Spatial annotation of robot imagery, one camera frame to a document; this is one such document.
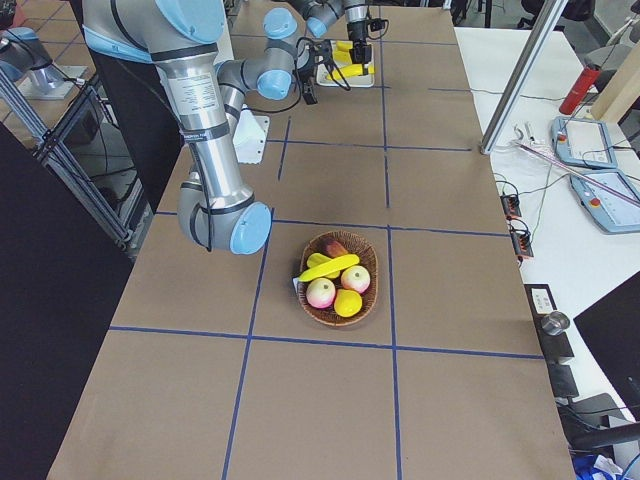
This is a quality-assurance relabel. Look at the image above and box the aluminium frame post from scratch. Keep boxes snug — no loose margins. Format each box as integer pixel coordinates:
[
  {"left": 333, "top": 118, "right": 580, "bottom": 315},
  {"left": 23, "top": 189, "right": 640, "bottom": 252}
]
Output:
[{"left": 479, "top": 0, "right": 568, "bottom": 155}]

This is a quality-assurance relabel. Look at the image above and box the black box with label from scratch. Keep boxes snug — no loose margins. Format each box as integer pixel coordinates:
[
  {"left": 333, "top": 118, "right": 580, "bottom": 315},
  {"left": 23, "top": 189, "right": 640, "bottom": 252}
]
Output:
[{"left": 524, "top": 284, "right": 574, "bottom": 364}]

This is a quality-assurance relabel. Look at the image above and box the far teach pendant tablet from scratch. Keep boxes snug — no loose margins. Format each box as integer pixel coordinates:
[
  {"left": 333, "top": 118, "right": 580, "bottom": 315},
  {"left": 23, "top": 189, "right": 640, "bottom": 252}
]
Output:
[{"left": 551, "top": 116, "right": 618, "bottom": 169}]

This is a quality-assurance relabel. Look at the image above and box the red bottle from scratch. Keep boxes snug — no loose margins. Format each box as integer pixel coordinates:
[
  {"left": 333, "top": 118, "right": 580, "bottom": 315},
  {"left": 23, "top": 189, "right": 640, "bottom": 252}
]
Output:
[{"left": 559, "top": 64, "right": 601, "bottom": 115}]

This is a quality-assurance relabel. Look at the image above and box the orange black connector board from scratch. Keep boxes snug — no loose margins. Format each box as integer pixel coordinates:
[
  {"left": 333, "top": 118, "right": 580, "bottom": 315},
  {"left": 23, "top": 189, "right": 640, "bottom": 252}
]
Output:
[{"left": 500, "top": 194, "right": 522, "bottom": 220}]

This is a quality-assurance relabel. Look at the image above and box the small yellow banana piece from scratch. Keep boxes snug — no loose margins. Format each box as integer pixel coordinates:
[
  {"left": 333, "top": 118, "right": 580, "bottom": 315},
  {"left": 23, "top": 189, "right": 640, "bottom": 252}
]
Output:
[{"left": 306, "top": 252, "right": 340, "bottom": 280}]

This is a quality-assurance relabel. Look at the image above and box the yellow orange mango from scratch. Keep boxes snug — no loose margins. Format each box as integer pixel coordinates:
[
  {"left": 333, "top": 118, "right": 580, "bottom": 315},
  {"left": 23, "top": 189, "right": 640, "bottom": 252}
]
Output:
[{"left": 333, "top": 289, "right": 363, "bottom": 318}]

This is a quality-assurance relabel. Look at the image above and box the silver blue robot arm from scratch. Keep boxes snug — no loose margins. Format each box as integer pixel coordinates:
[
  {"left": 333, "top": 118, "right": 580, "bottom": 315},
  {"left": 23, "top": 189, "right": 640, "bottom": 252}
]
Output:
[
  {"left": 82, "top": 1, "right": 301, "bottom": 255},
  {"left": 288, "top": 0, "right": 372, "bottom": 65}
]

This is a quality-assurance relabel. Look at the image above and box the white bear print tray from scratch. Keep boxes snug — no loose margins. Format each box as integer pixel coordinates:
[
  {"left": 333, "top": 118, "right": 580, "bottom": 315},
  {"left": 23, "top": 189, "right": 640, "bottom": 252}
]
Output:
[{"left": 331, "top": 40, "right": 375, "bottom": 88}]

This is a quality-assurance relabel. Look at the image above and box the small steel cup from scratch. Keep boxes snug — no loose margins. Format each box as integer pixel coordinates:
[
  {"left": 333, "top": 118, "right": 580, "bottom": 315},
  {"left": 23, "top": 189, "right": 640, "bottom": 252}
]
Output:
[{"left": 540, "top": 310, "right": 571, "bottom": 336}]

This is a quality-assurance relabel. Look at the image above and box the dark red fruit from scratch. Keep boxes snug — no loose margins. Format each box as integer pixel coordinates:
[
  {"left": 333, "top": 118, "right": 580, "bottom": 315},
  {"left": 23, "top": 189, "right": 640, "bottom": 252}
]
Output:
[{"left": 322, "top": 238, "right": 349, "bottom": 258}]

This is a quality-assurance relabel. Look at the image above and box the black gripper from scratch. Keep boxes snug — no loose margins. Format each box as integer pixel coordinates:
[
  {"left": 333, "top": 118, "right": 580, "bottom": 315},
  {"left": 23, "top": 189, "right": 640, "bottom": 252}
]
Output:
[
  {"left": 347, "top": 18, "right": 372, "bottom": 65},
  {"left": 295, "top": 37, "right": 318, "bottom": 105}
]

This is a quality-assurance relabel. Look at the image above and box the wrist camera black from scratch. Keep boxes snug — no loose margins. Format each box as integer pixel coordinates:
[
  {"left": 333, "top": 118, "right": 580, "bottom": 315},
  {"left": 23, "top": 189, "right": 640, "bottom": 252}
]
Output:
[
  {"left": 314, "top": 40, "right": 351, "bottom": 91},
  {"left": 367, "top": 18, "right": 389, "bottom": 40}
]

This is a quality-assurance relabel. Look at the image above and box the black monitor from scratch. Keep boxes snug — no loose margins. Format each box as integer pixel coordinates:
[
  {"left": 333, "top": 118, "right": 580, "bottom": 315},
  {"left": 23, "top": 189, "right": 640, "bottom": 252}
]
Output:
[{"left": 575, "top": 273, "right": 639, "bottom": 419}]

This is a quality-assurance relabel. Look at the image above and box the near teach pendant tablet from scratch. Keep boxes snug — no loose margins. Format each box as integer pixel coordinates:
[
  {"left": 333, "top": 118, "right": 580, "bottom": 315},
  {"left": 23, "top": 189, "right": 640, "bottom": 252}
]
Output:
[{"left": 570, "top": 169, "right": 639, "bottom": 234}]

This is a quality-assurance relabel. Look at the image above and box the teach pendant tablet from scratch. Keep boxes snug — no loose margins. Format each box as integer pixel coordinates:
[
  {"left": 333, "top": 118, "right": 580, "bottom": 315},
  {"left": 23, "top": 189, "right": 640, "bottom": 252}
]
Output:
[
  {"left": 551, "top": 116, "right": 618, "bottom": 169},
  {"left": 570, "top": 169, "right": 639, "bottom": 234}
]

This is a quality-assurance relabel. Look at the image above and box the pink white peach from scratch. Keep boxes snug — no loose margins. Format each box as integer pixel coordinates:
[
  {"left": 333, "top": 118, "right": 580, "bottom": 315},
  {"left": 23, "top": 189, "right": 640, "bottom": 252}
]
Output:
[
  {"left": 340, "top": 265, "right": 371, "bottom": 293},
  {"left": 306, "top": 278, "right": 336, "bottom": 309}
]

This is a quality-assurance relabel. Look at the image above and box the brown wicker basket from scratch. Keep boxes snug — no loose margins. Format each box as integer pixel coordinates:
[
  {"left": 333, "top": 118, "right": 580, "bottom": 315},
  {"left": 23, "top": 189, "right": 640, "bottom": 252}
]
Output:
[{"left": 297, "top": 230, "right": 378, "bottom": 327}]

